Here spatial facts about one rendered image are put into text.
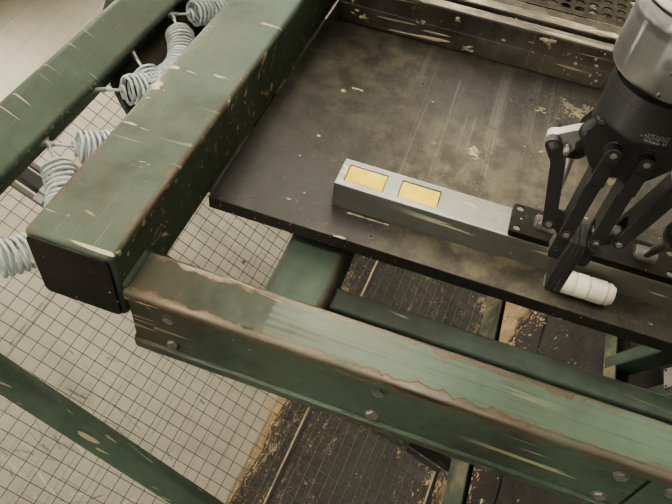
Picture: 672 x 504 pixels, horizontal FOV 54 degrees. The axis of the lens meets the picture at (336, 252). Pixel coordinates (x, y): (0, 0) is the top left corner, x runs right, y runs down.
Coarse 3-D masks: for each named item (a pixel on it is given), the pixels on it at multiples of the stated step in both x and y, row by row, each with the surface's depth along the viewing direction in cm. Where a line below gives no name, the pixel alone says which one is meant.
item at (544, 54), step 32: (352, 0) 109; (384, 0) 108; (416, 0) 106; (448, 0) 108; (480, 0) 108; (416, 32) 110; (448, 32) 108; (480, 32) 106; (512, 32) 105; (544, 32) 103; (576, 32) 105; (608, 32) 105; (512, 64) 109; (544, 64) 107; (576, 64) 105; (608, 64) 103
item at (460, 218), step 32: (352, 160) 85; (352, 192) 82; (384, 192) 81; (448, 192) 82; (416, 224) 82; (448, 224) 80; (480, 224) 79; (512, 256) 81; (544, 256) 79; (640, 288) 78
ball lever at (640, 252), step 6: (666, 228) 67; (666, 234) 67; (666, 240) 67; (636, 246) 77; (642, 246) 77; (654, 246) 73; (660, 246) 72; (666, 246) 68; (636, 252) 77; (642, 252) 76; (648, 252) 75; (654, 252) 74; (636, 258) 77; (642, 258) 76; (648, 258) 76; (654, 258) 76
